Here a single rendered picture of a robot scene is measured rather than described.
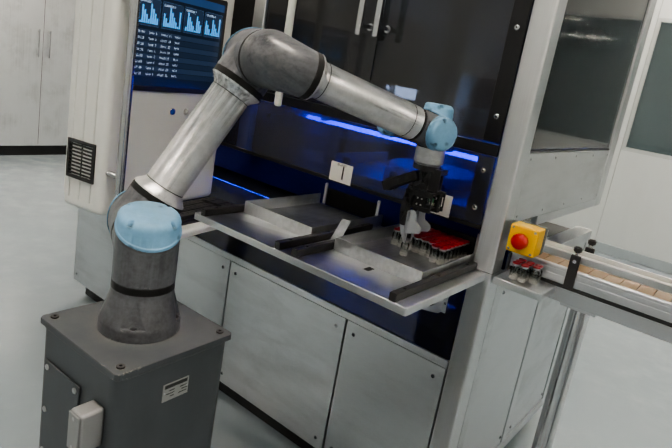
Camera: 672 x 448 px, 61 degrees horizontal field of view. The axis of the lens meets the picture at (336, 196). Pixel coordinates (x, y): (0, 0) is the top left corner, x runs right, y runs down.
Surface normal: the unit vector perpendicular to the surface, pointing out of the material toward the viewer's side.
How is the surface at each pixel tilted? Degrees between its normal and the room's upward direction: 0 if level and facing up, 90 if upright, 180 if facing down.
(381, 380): 90
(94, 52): 90
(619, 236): 90
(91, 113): 90
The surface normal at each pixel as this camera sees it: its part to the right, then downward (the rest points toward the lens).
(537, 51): -0.62, 0.07
